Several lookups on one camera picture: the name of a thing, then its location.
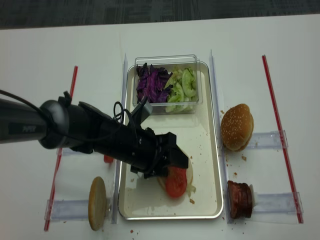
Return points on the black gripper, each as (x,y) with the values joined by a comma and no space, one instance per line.
(147,152)

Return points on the red tomato slice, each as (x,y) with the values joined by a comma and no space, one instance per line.
(176,182)

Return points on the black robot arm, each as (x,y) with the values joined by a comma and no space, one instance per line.
(85,129)

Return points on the lettuce leaf on bun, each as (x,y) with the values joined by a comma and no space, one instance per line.
(190,189)

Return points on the remaining tomato slices stack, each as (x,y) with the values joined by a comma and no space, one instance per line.
(107,159)

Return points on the green lettuce pile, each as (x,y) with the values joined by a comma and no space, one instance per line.
(184,92)

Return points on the meat patties stack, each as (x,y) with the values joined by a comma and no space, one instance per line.
(240,200)

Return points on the bottom bun slice on tray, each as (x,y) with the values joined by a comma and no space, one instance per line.
(189,175)

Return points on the cream metal tray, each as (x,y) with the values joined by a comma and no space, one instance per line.
(145,199)

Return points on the sesame burger bun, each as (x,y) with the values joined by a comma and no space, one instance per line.
(237,127)

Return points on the upright bun slice left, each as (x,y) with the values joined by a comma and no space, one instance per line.
(97,203)

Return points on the clear plastic salad box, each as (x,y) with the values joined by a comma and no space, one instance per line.
(169,63)

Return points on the white patty backstop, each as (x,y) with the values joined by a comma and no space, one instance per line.
(253,195)

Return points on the purple cabbage leaves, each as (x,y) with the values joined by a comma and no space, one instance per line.
(153,84)

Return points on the upper right clear holder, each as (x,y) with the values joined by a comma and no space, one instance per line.
(268,140)

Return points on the lower left clear holder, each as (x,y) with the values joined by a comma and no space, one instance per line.
(66,210)

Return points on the lower right clear holder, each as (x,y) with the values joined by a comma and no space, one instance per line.
(279,203)

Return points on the left red tape strip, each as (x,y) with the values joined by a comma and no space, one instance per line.
(53,187)

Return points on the red tape strip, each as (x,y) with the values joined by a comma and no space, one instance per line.
(299,210)
(53,187)

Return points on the right red tape strip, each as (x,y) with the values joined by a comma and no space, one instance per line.
(299,210)

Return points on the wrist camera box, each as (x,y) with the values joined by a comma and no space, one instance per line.
(141,112)

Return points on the right clear acrylic rail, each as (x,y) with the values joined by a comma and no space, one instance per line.
(219,141)

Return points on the clear acrylic rail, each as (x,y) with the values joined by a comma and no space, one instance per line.
(118,163)
(219,141)

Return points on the left clear acrylic rail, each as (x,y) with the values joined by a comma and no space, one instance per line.
(118,163)

